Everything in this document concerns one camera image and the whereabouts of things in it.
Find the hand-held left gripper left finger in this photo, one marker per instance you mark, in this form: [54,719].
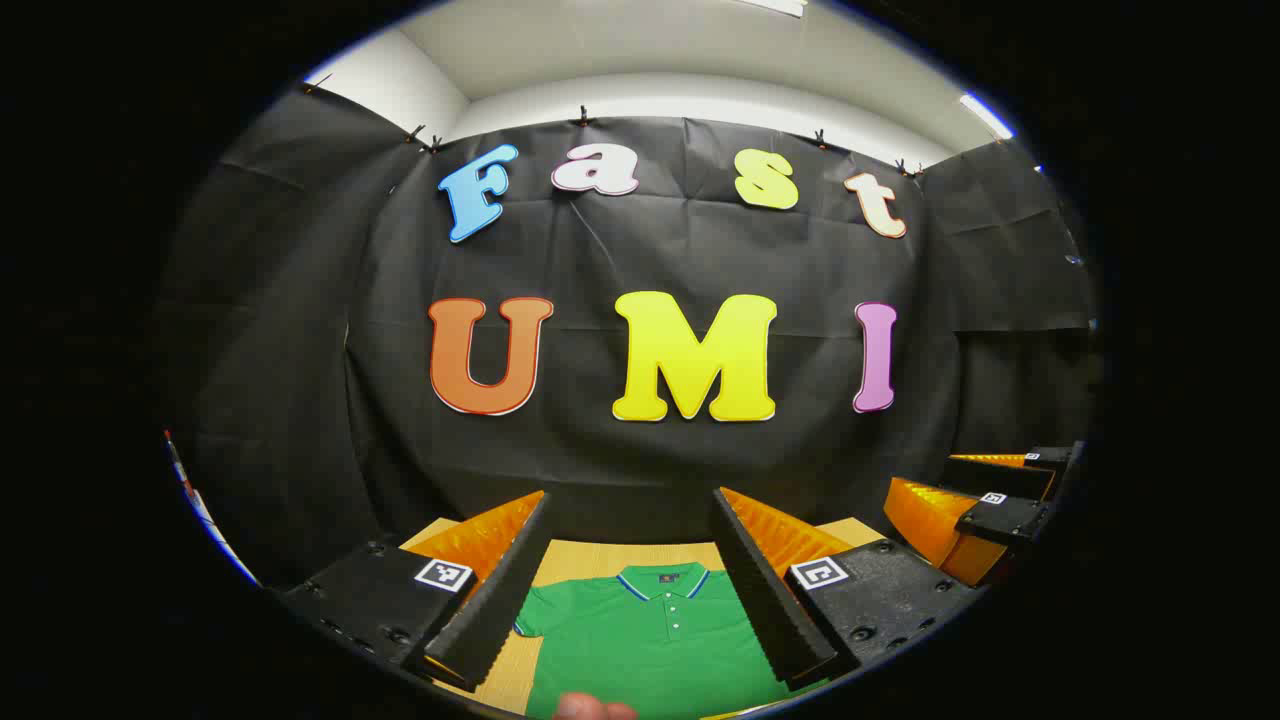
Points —
[490,610]

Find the white ceiling light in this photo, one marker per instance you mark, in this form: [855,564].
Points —
[987,115]

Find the green T-shirt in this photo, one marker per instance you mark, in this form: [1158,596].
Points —
[650,650]

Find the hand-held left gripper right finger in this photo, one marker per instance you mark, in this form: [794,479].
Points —
[770,610]

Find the black backdrop cloth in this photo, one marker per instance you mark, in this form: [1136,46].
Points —
[600,450]

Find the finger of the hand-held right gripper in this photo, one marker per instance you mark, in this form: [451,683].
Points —
[1000,478]
[1005,520]

